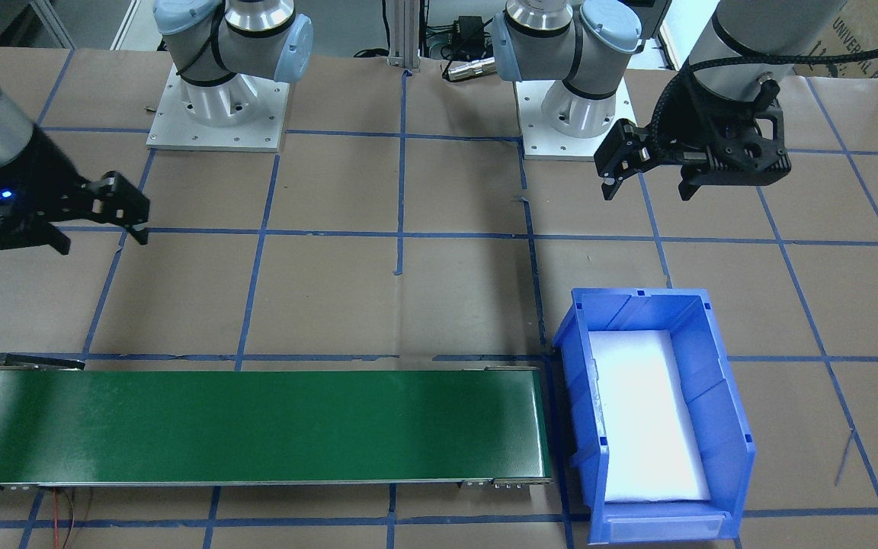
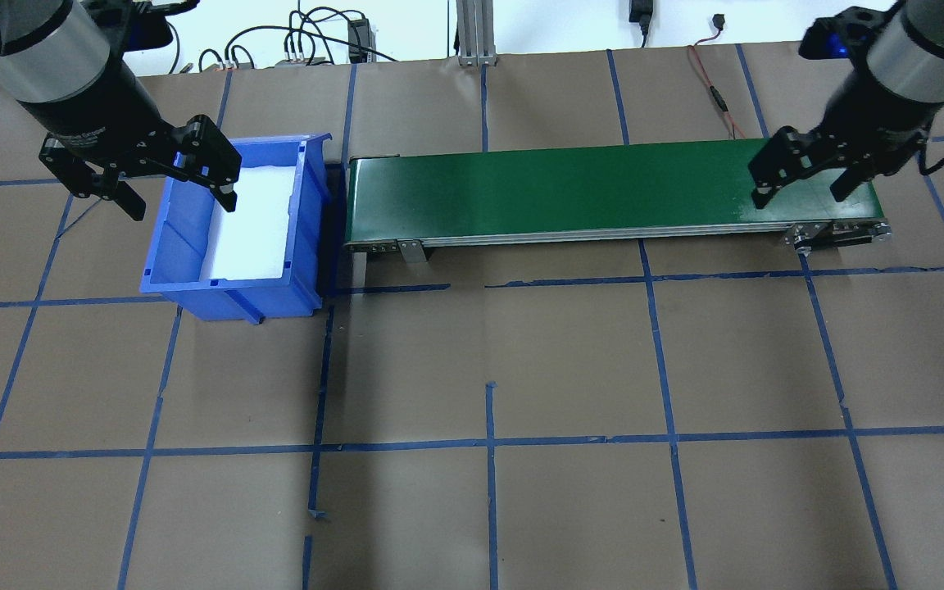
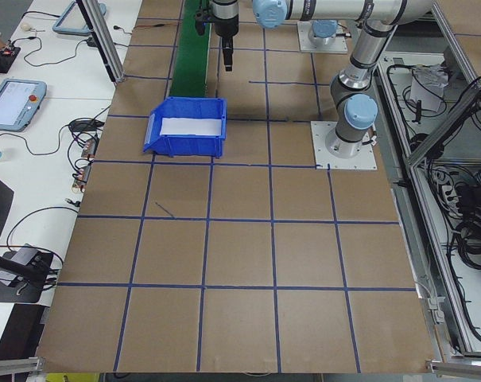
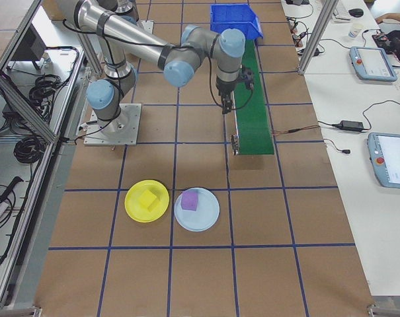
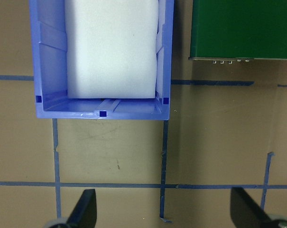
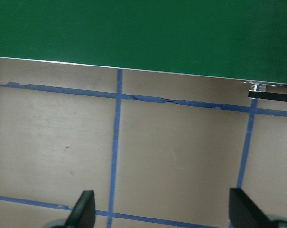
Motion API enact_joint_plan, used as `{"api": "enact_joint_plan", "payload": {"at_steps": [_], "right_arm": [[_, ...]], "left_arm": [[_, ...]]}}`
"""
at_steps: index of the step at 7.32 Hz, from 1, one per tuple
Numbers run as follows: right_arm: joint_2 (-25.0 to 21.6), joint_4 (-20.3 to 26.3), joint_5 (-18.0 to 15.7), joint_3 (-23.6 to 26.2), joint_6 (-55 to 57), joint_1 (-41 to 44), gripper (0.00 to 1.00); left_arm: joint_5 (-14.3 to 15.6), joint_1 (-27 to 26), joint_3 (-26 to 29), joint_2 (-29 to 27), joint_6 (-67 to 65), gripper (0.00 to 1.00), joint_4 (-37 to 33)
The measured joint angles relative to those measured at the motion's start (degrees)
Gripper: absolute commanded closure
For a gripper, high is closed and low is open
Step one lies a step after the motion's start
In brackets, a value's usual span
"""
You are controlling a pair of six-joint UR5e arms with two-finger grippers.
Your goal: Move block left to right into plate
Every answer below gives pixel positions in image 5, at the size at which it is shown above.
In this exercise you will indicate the blue plastic storage bin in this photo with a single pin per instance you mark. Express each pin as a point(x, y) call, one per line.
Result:
point(50, 71)

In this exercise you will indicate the white foam sheet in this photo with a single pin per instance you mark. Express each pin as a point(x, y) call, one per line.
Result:
point(110, 47)

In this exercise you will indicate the green conveyor belt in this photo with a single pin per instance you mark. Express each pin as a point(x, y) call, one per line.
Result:
point(240, 28)

